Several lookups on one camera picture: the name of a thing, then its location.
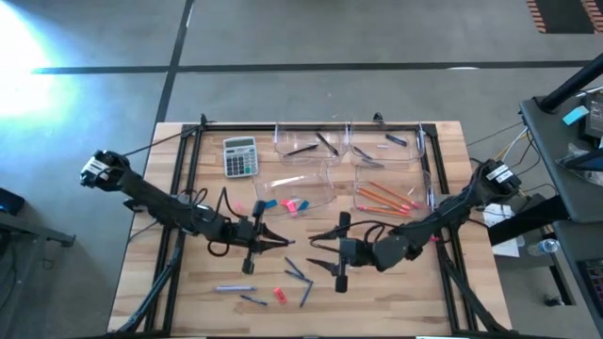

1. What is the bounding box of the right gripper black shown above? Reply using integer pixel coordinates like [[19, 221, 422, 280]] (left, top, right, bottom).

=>
[[305, 212, 373, 293]]

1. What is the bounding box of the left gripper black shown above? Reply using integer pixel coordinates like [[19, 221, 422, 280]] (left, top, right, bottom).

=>
[[234, 200, 296, 276]]

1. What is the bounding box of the clear plastic bin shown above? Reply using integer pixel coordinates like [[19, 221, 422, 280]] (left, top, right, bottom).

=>
[[253, 162, 337, 218], [347, 121, 427, 169], [351, 163, 434, 220], [273, 121, 350, 166]]

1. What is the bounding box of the grey desk calculator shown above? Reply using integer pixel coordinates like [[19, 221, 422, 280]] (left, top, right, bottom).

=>
[[221, 136, 260, 179]]

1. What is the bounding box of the white paper sheet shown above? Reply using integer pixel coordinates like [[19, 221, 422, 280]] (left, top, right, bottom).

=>
[[481, 202, 525, 259]]

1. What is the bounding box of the black desk beam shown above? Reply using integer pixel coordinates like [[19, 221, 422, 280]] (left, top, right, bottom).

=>
[[486, 194, 572, 247]]

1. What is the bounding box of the clear water bottle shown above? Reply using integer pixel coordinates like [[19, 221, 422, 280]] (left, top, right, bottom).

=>
[[526, 237, 562, 257]]

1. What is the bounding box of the black floor stand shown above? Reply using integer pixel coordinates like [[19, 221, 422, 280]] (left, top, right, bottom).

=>
[[0, 212, 77, 250]]

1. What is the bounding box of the grey low desk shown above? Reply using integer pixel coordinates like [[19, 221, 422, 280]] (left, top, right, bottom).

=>
[[551, 219, 603, 339]]

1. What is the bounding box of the grey side desk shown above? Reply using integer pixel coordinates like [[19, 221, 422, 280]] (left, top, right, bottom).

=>
[[519, 91, 603, 223]]

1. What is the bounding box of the black floor box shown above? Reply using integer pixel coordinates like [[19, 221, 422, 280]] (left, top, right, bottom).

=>
[[0, 186, 27, 217]]

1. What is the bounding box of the black keyboard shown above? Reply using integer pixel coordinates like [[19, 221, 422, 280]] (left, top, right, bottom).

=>
[[577, 256, 603, 322]]

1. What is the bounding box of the blue sticky note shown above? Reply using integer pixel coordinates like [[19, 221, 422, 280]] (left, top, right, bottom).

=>
[[562, 105, 591, 126]]

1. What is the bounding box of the black pole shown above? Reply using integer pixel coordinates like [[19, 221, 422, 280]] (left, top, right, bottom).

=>
[[538, 55, 603, 114]]

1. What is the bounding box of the black device box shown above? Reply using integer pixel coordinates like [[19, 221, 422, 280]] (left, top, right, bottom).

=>
[[579, 91, 603, 143]]

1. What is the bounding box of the striped floor mat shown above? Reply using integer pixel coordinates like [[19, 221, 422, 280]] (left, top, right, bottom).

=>
[[525, 0, 603, 35]]

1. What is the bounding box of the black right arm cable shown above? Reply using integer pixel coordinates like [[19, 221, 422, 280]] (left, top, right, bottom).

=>
[[308, 218, 401, 253]]

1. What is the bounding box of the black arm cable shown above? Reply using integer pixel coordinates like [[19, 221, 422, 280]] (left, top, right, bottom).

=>
[[308, 218, 401, 253], [181, 186, 246, 258]]

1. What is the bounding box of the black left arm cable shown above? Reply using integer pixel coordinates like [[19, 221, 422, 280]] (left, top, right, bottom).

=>
[[181, 186, 246, 258]]

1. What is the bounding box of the black metal table frame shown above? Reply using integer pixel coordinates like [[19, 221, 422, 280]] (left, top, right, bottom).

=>
[[107, 112, 513, 338]]

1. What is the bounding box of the yellow cable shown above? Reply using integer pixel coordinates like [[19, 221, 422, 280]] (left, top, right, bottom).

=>
[[492, 138, 524, 164]]

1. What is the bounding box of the white cable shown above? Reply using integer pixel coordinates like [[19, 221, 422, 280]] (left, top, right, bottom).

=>
[[501, 125, 531, 159]]

